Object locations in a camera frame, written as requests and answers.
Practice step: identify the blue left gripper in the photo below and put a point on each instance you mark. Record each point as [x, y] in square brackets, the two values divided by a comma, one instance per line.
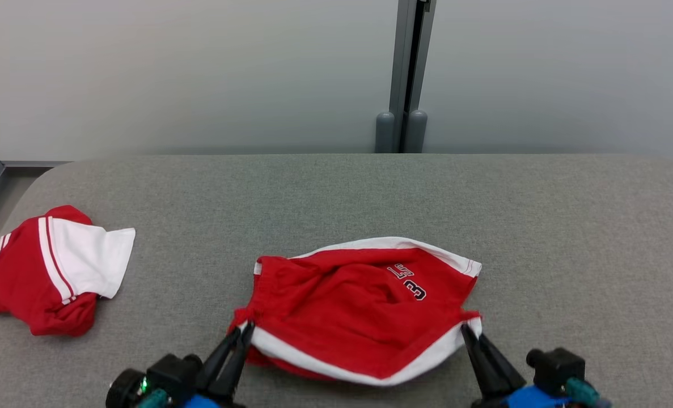
[203, 403]

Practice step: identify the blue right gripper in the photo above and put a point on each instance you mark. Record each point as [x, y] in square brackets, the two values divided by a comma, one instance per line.
[529, 399]

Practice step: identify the red shorts with white trim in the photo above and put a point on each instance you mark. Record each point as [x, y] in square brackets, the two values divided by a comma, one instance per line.
[342, 311]

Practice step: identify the red and white t-shirt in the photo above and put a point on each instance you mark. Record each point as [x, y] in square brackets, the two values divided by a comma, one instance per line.
[30, 283]

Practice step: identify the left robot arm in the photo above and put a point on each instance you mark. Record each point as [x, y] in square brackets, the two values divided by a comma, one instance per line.
[123, 391]

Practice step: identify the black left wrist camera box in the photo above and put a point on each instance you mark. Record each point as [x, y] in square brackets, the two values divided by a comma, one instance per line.
[174, 374]

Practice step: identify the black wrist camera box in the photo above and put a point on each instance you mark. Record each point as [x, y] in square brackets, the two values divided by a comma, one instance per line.
[174, 374]
[554, 368]

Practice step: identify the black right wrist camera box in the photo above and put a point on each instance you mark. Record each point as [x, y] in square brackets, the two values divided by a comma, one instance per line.
[554, 368]

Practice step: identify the grey partition post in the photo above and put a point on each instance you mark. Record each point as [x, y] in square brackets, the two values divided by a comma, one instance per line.
[404, 68]

